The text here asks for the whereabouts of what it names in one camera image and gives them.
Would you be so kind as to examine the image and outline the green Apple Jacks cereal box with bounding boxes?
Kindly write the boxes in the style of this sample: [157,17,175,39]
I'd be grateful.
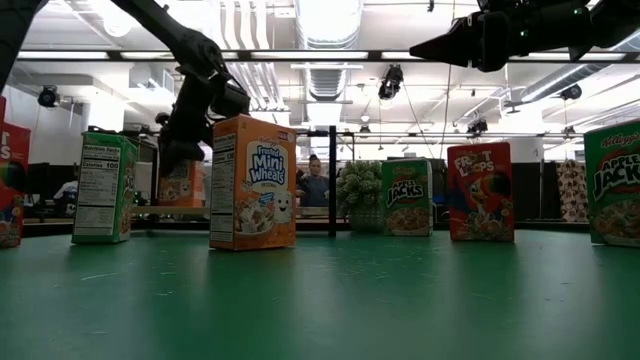
[71,130,139,245]
[380,157,434,238]
[583,118,640,248]

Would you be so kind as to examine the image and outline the black monitor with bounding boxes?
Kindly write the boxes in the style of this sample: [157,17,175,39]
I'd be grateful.
[432,158,449,206]

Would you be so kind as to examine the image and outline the orange Mini Wheats cereal box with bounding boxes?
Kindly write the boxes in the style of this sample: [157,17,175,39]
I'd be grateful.
[157,158,207,209]
[208,114,298,252]

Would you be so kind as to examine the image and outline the patterned white panel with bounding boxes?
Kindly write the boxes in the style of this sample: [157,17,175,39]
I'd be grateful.
[556,159,590,224]

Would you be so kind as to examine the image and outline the green plant in white pot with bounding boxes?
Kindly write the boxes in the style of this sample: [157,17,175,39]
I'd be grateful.
[335,159,385,232]

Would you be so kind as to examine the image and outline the black metal table frame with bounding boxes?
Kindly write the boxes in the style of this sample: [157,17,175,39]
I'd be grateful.
[22,218,591,239]

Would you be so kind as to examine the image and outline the black metal shelf frame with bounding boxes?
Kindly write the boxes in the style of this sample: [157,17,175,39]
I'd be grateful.
[87,124,339,239]

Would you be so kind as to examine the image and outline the person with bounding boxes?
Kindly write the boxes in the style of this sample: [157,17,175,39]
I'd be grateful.
[52,179,80,217]
[295,153,331,209]

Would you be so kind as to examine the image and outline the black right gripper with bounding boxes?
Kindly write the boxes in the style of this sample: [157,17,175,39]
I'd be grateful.
[409,0,609,74]

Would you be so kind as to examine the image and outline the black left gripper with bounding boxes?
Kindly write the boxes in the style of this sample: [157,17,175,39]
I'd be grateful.
[158,69,224,176]

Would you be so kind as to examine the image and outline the green table mat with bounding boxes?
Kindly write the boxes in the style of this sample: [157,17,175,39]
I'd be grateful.
[0,229,640,360]

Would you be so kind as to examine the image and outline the white ceiling air duct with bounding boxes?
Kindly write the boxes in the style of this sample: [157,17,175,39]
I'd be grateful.
[293,0,366,50]

